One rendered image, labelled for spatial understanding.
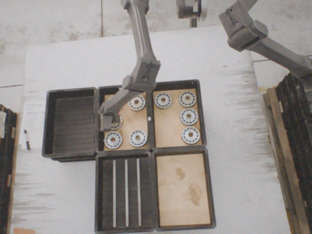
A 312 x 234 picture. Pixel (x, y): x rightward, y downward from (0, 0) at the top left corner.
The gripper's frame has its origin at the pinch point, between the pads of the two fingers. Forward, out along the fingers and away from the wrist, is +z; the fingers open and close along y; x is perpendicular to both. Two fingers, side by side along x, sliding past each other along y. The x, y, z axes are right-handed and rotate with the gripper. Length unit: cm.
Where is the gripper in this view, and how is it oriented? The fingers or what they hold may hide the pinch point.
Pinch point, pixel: (113, 120)
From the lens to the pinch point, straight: 153.7
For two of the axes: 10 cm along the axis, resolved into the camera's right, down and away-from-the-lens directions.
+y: 10.0, -0.7, -0.6
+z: 0.8, 2.5, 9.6
